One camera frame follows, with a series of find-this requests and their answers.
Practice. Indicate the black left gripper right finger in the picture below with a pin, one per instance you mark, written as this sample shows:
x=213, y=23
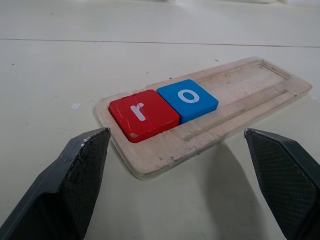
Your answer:
x=287, y=180

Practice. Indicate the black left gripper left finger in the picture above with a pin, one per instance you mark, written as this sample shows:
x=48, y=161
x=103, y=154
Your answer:
x=62, y=190

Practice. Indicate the red letter r tile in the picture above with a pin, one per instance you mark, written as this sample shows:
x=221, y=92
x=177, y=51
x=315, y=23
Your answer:
x=155, y=125

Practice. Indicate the blue letter o tile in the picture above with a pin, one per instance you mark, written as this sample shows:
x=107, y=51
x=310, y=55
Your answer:
x=172, y=96

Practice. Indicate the wooden block tray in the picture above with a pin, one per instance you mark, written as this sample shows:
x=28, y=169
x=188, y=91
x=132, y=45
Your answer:
x=237, y=97

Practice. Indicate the small white paper scrap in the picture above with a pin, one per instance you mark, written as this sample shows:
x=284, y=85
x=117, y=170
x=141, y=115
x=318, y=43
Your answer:
x=75, y=106

